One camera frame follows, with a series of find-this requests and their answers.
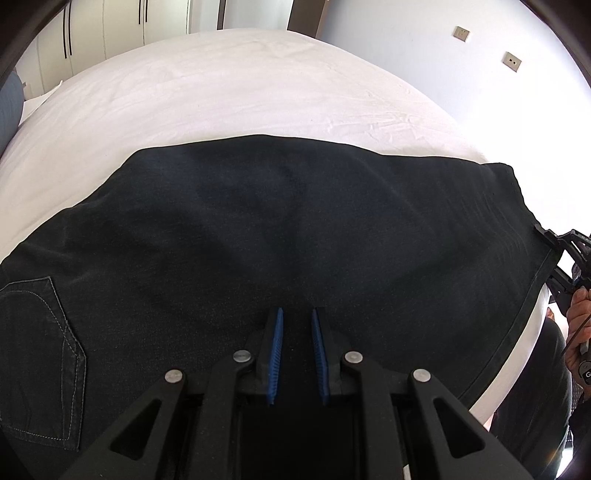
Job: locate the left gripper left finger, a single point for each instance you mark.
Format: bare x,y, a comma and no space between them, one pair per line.
185,426

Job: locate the dark wooden door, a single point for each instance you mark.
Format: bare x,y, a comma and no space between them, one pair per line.
307,16

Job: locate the black jeans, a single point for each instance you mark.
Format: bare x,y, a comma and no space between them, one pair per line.
175,260

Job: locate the wall switch plate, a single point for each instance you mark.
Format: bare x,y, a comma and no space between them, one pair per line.
461,33

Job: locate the blue rolled duvet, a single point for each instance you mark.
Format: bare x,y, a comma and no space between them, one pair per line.
11,108

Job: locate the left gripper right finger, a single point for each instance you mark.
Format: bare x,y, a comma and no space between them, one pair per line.
401,426

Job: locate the wall socket plate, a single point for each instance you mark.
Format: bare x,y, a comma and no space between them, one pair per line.
511,61

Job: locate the cream wardrobe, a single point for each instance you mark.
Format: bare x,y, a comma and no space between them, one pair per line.
85,33

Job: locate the white bed mattress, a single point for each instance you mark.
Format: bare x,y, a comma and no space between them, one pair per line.
216,86

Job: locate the person's right hand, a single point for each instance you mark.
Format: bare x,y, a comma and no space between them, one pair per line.
578,318

